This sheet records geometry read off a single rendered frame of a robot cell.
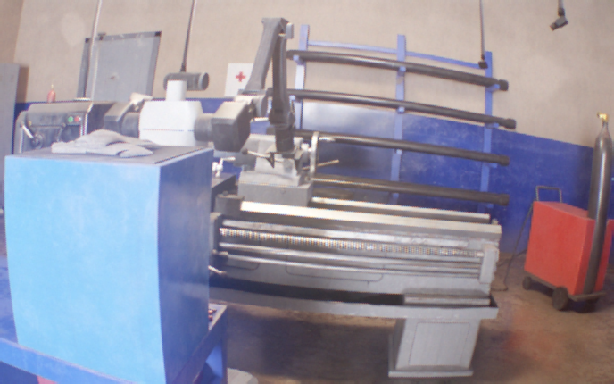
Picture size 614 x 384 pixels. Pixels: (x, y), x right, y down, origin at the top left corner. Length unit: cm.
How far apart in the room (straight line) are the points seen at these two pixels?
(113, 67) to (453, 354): 504
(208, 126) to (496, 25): 488
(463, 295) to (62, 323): 237
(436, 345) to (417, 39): 383
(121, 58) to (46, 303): 576
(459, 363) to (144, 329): 239
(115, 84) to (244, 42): 160
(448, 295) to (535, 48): 403
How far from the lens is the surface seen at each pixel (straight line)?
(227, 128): 181
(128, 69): 663
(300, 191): 298
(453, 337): 308
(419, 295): 301
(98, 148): 99
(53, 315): 106
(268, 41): 211
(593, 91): 676
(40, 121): 340
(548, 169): 648
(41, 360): 113
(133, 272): 93
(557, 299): 459
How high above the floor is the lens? 135
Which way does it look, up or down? 9 degrees down
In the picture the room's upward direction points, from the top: 5 degrees clockwise
